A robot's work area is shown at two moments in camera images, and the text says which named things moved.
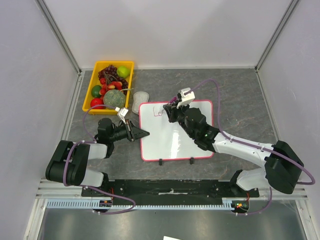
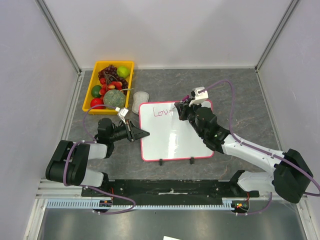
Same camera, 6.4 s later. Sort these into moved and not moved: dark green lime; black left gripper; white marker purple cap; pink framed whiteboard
Moved: white marker purple cap
Not moved: pink framed whiteboard; black left gripper; dark green lime
